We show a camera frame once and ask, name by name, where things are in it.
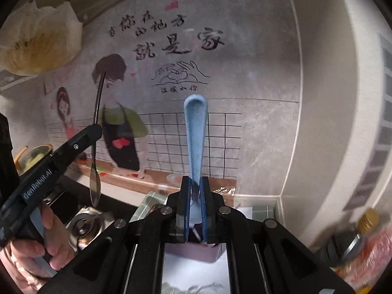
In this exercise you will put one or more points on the dark soy sauce bottle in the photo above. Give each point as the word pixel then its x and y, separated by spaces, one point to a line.
pixel 364 223

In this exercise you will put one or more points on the cartoon couple wall poster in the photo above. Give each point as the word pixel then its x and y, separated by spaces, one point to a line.
pixel 183 52

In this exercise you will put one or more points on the orange capped chili bottle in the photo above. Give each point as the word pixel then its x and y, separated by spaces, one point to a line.
pixel 370 257

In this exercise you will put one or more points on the white vent grille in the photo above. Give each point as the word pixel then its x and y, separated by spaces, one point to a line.
pixel 379 134

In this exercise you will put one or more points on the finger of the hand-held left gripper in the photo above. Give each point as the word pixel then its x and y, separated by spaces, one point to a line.
pixel 82 139

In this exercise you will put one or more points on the yellowed range hood cover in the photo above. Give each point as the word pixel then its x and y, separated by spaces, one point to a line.
pixel 36 43

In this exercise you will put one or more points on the green checked white tablecloth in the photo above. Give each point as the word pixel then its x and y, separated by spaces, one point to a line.
pixel 196 272

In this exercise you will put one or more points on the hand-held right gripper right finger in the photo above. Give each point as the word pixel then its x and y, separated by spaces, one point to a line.
pixel 204 208

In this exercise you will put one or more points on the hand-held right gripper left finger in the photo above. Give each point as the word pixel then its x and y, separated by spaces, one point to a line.
pixel 186 208

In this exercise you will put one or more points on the person's left hand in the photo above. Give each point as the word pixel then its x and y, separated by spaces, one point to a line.
pixel 59 245

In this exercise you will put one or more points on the purple utensil holder box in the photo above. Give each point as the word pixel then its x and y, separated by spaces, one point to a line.
pixel 191 251

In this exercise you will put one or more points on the blue plastic spoon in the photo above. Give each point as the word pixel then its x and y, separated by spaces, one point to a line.
pixel 196 134

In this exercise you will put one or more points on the black gas stove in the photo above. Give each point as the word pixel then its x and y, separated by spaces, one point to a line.
pixel 87 225

